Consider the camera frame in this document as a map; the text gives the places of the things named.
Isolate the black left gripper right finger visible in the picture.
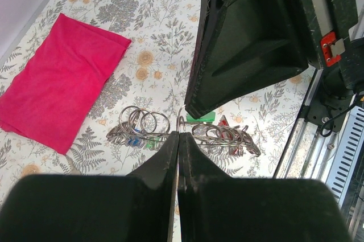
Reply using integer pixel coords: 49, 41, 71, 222
178, 133, 351, 241

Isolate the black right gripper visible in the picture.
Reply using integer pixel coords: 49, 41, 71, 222
185, 0, 363, 118

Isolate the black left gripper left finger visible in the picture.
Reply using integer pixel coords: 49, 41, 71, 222
1, 132, 179, 241

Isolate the blue tag key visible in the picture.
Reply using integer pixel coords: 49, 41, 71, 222
125, 137, 141, 147

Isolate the grey disc with key rings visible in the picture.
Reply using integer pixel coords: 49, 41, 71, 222
106, 104, 261, 157

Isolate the green tag key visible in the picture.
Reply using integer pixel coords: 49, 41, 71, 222
186, 111, 216, 123
145, 137, 160, 150

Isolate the red tag key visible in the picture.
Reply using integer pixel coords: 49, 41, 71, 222
218, 115, 243, 157

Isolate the red folded cloth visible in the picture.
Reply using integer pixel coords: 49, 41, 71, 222
1, 14, 131, 154

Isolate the white slotted cable duct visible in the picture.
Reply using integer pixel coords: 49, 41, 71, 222
326, 106, 363, 206

